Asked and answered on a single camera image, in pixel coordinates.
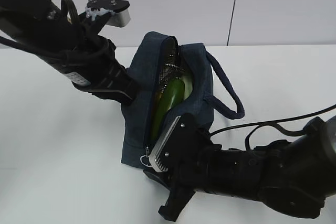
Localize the dark green cucumber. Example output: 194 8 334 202
150 79 185 141

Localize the green lidded glass container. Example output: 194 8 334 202
181 74 193 100

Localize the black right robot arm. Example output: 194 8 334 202
144 113 335 221

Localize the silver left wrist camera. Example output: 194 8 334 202
85 0 131 28

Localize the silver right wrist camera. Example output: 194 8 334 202
149 113 197 173

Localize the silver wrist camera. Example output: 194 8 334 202
85 0 131 28
149 113 197 173

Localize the navy blue lunch bag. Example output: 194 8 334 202
121 31 245 169

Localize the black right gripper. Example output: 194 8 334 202
144 127 218 220

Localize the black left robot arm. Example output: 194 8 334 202
1 0 139 105

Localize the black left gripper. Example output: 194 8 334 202
72 37 139 105

